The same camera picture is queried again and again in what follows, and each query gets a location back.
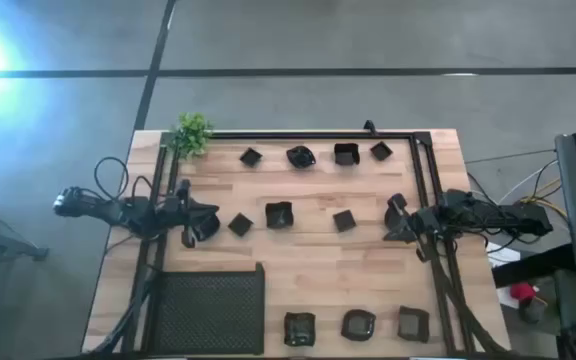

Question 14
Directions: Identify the black square cup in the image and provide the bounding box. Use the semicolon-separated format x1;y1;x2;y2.
264;200;295;230

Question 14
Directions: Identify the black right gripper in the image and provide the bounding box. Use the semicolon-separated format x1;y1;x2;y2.
383;193;442;263

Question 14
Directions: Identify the white paper sheet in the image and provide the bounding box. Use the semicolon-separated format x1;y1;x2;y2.
485;242;522;269

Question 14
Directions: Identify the flat square black plate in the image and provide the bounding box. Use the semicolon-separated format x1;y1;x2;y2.
396;305;431;344

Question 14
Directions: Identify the red cap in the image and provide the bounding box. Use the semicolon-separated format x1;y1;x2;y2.
510;282;539;304

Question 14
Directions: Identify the black perforated metal tray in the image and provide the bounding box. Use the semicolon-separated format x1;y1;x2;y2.
146;261;267;357

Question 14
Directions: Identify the eye-shaped glossy black plate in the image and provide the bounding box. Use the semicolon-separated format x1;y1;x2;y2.
340;308;377;343
384;204;410;236
285;145;317;170
193;214;222;243

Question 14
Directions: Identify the small square black plate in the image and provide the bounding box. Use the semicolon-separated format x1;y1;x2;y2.
332;209;358;234
369;140;394;162
227;212;255;238
239;147;264;169

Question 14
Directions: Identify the large black bin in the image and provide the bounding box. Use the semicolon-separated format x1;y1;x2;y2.
283;311;317;348

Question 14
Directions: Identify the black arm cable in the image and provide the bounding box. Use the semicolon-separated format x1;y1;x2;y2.
92;155;131;202

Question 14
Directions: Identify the green artificial plant white pot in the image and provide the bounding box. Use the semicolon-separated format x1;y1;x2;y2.
164;111;216;161

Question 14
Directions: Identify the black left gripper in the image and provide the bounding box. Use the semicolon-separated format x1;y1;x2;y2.
167;178;221;250

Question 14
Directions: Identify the white cable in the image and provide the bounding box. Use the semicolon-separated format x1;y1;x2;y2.
497;158;560;206

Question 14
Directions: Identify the yellow cable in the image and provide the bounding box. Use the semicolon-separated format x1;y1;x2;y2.
517;177;569;221

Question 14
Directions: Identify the dark grey cup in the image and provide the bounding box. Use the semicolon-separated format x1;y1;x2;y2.
520;297;549;324

